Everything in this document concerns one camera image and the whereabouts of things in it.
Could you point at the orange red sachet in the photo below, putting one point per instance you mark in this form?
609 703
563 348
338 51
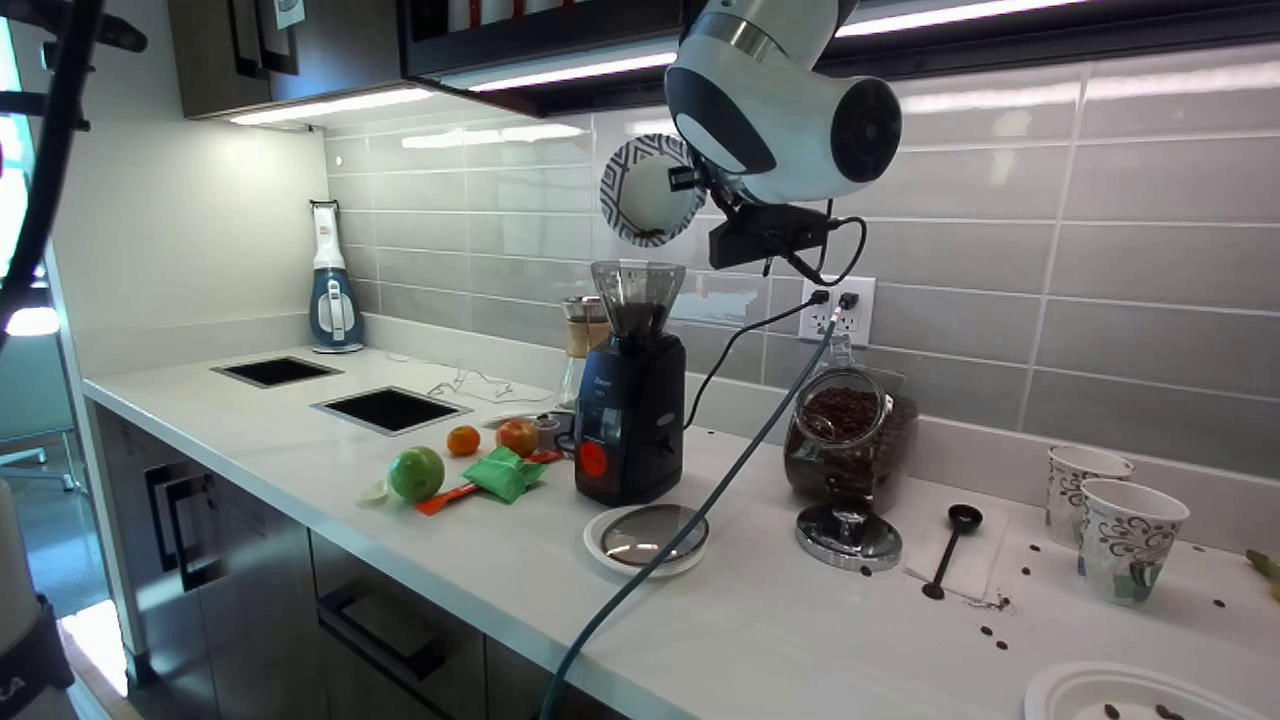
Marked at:
445 503

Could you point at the chrome jar lid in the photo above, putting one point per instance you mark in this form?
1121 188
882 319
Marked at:
853 546

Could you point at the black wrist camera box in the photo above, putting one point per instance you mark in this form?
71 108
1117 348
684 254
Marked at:
764 239

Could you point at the white wall outlet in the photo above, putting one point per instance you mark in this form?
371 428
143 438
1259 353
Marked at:
863 320

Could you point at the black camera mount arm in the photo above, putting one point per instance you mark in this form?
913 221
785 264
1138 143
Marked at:
122 29

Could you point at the glass jar of coffee beans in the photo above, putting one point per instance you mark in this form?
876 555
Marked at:
842 446

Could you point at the white round grinder lid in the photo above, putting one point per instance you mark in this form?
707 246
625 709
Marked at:
625 542

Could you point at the black coffee grinder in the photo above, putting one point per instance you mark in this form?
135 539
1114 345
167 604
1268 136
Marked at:
625 425

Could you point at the white paper plate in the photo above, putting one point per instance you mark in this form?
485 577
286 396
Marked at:
1067 692

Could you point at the black overhead shelf unit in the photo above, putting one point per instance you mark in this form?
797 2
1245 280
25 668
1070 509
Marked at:
441 55

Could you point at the dark base cabinet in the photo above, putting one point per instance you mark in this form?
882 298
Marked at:
266 602

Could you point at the white plastic spoon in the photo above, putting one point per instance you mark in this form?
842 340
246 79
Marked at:
373 493

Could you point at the small orange fruit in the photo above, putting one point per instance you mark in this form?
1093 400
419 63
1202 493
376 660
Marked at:
466 442

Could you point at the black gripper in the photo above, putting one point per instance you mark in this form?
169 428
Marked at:
722 202

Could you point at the green apple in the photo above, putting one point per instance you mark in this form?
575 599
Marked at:
419 478

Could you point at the dark upper wall cabinet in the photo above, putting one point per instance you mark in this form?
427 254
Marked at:
213 55

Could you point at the green crumpled packet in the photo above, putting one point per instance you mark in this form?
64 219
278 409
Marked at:
505 475

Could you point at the red apple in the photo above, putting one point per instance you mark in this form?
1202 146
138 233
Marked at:
518 438

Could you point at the glass bottle by sink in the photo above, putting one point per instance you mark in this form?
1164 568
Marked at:
335 315

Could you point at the patterned paper cup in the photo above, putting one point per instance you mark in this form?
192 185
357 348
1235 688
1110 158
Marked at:
1133 546
1067 486

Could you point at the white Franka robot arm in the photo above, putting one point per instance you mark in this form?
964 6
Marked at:
762 122

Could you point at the black measuring spoon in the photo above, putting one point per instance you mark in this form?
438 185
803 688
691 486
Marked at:
964 518

